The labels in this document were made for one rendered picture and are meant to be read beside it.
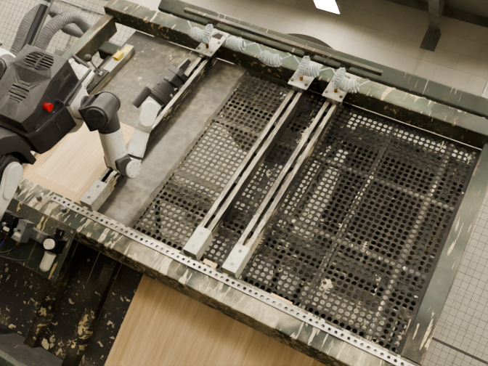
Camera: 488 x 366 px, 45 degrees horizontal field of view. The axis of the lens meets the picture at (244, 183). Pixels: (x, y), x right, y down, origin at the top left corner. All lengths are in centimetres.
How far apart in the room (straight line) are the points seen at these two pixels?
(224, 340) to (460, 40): 585
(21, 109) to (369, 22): 614
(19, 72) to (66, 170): 64
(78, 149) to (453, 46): 565
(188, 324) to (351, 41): 577
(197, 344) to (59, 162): 105
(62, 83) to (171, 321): 109
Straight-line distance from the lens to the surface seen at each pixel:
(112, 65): 323
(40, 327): 293
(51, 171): 287
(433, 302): 239
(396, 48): 778
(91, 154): 287
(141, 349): 273
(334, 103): 288
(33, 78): 234
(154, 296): 269
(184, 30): 326
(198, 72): 305
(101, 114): 229
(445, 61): 768
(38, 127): 233
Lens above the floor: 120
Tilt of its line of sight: 1 degrees up
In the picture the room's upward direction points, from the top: 23 degrees clockwise
